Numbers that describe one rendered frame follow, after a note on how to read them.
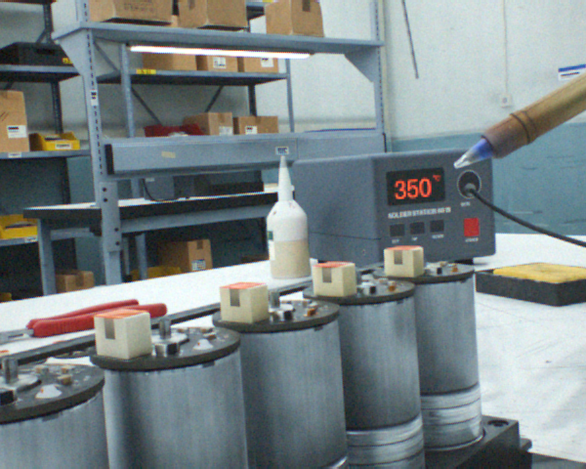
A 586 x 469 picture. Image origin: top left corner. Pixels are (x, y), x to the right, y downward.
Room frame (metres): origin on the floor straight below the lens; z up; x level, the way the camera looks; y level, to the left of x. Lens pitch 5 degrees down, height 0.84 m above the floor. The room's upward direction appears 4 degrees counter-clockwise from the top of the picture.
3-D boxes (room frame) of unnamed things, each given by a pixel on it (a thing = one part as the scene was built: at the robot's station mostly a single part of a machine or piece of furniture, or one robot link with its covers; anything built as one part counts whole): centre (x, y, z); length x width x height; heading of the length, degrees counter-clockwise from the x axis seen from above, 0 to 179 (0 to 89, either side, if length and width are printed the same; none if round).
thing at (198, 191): (3.17, 0.26, 0.77); 0.24 x 0.16 x 0.04; 127
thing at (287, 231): (0.65, 0.01, 0.80); 0.03 x 0.03 x 0.10
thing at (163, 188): (2.97, 0.47, 0.80); 0.15 x 0.12 x 0.10; 58
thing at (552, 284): (0.49, -0.15, 0.76); 0.07 x 0.05 x 0.02; 24
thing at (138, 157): (3.06, 0.11, 0.90); 1.30 x 0.06 x 0.12; 128
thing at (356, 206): (0.69, -0.08, 0.80); 0.15 x 0.12 x 0.10; 23
